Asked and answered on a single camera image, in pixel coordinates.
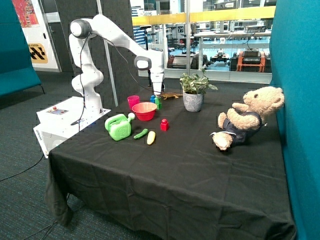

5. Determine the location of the blue block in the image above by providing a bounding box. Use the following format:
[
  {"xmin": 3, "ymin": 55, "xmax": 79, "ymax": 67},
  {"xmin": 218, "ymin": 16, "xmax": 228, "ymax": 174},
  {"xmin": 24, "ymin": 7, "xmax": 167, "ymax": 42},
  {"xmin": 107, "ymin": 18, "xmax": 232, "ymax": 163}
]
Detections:
[{"xmin": 150, "ymin": 95, "xmax": 156, "ymax": 103}]

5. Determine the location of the green block with stud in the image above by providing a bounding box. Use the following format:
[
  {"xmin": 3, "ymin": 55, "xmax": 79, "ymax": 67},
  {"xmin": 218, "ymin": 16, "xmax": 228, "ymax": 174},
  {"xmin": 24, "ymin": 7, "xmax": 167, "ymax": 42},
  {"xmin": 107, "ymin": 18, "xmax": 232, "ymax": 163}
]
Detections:
[{"xmin": 154, "ymin": 96, "xmax": 161, "ymax": 105}]

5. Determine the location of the brown teddy bear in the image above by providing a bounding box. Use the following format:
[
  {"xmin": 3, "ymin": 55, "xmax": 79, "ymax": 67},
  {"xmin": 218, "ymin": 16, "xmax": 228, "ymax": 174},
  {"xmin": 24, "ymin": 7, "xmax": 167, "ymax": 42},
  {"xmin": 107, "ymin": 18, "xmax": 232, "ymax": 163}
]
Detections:
[{"xmin": 211, "ymin": 86, "xmax": 285, "ymax": 151}]

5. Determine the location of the red plastic bowl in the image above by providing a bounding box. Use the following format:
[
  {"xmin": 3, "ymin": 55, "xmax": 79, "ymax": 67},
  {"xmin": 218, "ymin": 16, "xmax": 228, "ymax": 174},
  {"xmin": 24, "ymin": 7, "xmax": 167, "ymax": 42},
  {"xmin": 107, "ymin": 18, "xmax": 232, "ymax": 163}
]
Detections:
[{"xmin": 132, "ymin": 102, "xmax": 157, "ymax": 121}]

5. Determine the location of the black tablecloth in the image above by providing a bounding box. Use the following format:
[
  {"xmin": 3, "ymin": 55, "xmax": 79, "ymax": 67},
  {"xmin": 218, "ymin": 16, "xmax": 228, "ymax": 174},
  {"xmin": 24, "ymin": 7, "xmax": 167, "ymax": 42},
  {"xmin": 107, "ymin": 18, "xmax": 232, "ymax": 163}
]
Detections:
[{"xmin": 44, "ymin": 92, "xmax": 297, "ymax": 240}]

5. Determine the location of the teal partition panel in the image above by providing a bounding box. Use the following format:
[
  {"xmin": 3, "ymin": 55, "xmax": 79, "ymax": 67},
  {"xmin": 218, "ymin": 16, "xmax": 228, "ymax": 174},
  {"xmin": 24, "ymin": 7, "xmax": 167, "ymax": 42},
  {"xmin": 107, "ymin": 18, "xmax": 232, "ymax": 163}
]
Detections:
[{"xmin": 269, "ymin": 0, "xmax": 320, "ymax": 240}]

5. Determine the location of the pink plastic cup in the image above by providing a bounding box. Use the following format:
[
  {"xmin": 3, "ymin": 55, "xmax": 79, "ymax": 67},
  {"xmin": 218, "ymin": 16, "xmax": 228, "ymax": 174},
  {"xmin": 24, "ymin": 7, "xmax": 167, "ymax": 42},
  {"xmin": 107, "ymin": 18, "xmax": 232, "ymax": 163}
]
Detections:
[{"xmin": 127, "ymin": 95, "xmax": 140, "ymax": 110}]

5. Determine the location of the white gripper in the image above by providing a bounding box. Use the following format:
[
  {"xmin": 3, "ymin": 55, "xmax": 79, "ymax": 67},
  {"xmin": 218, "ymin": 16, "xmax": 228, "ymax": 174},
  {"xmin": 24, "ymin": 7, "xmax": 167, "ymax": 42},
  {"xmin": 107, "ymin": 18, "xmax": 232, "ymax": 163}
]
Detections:
[{"xmin": 151, "ymin": 77, "xmax": 164, "ymax": 96}]

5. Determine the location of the red block with stud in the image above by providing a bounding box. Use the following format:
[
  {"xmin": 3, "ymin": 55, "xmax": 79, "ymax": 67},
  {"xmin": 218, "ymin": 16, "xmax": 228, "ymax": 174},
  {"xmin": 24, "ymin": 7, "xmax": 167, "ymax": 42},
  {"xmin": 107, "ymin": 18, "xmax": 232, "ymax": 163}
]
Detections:
[{"xmin": 160, "ymin": 118, "xmax": 169, "ymax": 131}]

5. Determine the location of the green toy watering can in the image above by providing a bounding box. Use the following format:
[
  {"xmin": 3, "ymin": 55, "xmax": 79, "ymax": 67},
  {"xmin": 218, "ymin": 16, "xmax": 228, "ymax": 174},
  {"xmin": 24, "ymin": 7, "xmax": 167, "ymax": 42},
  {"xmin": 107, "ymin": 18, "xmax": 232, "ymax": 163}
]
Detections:
[{"xmin": 104, "ymin": 113, "xmax": 135, "ymax": 141}]

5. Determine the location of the yellow toy corn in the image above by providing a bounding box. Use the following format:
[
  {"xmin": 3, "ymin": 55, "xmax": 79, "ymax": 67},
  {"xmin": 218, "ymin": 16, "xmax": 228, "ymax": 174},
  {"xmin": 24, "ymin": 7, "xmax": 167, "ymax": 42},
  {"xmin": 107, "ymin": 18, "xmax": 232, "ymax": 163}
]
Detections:
[{"xmin": 146, "ymin": 131, "xmax": 156, "ymax": 145}]

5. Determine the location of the potted green plant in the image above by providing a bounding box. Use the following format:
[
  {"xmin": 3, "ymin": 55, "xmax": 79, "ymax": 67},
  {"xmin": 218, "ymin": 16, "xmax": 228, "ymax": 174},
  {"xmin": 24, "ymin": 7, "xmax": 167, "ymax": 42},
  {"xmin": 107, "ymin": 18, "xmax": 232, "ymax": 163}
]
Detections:
[{"xmin": 180, "ymin": 68, "xmax": 218, "ymax": 112}]

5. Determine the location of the teal bench seat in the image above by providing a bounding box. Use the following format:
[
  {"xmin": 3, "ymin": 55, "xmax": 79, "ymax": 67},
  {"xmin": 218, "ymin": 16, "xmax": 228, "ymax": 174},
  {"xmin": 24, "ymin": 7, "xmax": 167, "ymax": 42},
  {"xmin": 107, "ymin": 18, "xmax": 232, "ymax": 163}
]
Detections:
[{"xmin": 0, "ymin": 0, "xmax": 42, "ymax": 96}]

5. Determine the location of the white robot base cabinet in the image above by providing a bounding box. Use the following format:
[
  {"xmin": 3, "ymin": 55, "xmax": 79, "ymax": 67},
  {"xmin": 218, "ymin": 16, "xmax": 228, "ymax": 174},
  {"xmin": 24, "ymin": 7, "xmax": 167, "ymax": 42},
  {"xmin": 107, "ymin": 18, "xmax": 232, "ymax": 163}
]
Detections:
[{"xmin": 33, "ymin": 96, "xmax": 110, "ymax": 158}]

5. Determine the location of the green toy cucumber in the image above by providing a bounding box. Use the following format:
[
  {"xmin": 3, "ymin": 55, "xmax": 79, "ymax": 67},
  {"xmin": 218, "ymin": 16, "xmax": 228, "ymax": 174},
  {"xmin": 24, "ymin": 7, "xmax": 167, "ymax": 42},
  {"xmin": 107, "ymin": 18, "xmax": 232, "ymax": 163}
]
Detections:
[{"xmin": 133, "ymin": 128, "xmax": 149, "ymax": 140}]

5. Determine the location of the brown toy lizard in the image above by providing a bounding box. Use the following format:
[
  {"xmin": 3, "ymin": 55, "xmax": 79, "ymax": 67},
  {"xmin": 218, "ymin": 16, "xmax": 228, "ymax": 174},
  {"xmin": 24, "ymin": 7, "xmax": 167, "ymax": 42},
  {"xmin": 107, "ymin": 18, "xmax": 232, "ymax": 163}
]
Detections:
[{"xmin": 160, "ymin": 92, "xmax": 183, "ymax": 100}]

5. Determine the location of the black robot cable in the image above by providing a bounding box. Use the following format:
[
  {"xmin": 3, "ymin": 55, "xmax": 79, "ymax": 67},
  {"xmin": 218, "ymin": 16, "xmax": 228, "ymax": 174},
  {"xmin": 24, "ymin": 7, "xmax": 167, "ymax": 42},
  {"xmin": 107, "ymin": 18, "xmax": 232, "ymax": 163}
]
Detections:
[{"xmin": 70, "ymin": 32, "xmax": 156, "ymax": 133}]

